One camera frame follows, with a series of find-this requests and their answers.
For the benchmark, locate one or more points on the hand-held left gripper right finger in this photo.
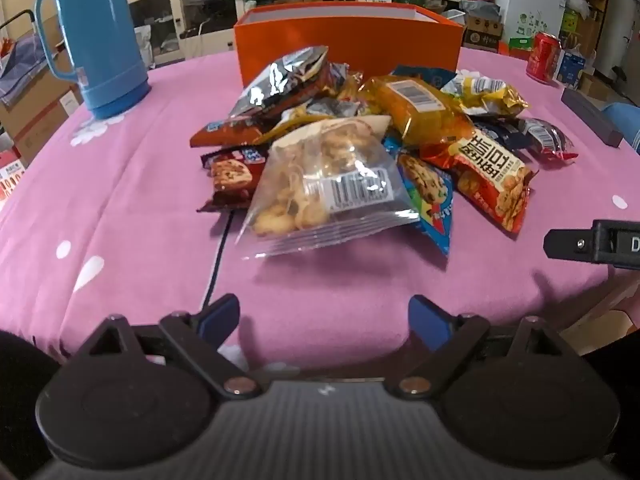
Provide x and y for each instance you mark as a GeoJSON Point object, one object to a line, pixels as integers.
{"type": "Point", "coordinates": [427, 321]}

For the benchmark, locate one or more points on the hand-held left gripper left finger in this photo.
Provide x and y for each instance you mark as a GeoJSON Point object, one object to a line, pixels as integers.
{"type": "Point", "coordinates": [220, 316]}

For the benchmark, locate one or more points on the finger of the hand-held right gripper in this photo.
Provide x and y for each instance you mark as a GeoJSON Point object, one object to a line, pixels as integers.
{"type": "Point", "coordinates": [570, 244]}

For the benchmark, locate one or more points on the brown chocolate cookie packet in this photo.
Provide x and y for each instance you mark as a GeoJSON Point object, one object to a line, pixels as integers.
{"type": "Point", "coordinates": [230, 175]}

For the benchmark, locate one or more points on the blue black snack packet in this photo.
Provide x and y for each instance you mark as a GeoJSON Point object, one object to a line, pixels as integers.
{"type": "Point", "coordinates": [425, 76]}

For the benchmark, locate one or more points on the orange box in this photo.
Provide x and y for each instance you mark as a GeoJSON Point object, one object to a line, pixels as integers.
{"type": "Point", "coordinates": [350, 45]}

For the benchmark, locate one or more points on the orange red biscuit packet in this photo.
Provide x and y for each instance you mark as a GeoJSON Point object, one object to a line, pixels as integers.
{"type": "Point", "coordinates": [495, 180]}

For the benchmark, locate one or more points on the dark navy snack packet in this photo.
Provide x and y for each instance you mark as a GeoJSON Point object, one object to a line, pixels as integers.
{"type": "Point", "coordinates": [530, 135]}

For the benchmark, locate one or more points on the blue chip cookie packet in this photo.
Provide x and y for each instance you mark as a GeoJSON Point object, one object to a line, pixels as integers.
{"type": "Point", "coordinates": [430, 195]}

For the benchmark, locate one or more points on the dark grey block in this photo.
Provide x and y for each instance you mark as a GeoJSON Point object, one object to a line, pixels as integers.
{"type": "Point", "coordinates": [592, 115]}

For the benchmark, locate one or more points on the blue chair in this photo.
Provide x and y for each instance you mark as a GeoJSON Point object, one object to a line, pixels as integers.
{"type": "Point", "coordinates": [625, 122]}

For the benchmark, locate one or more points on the clear cookie bag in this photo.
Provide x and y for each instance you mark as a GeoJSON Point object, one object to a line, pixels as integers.
{"type": "Point", "coordinates": [320, 185]}

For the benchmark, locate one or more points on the yellow white snack packet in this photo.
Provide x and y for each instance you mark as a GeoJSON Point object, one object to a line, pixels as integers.
{"type": "Point", "coordinates": [492, 92]}

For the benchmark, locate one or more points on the brown snack packet blue logo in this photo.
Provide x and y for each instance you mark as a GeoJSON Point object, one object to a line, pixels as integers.
{"type": "Point", "coordinates": [225, 134]}

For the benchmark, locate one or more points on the red soda can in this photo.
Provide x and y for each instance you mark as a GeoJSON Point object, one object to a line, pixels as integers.
{"type": "Point", "coordinates": [542, 57]}

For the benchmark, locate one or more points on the silver foil chip bag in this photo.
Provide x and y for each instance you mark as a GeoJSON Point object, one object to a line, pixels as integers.
{"type": "Point", "coordinates": [280, 85]}

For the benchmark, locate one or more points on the stack of cardboard boxes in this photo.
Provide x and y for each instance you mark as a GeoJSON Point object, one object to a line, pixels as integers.
{"type": "Point", "coordinates": [35, 105]}

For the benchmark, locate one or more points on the white cabinet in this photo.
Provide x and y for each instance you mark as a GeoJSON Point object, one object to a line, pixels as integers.
{"type": "Point", "coordinates": [155, 25]}

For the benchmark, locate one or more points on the blue thermos jug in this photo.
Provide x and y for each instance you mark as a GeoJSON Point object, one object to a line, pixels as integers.
{"type": "Point", "coordinates": [102, 35]}

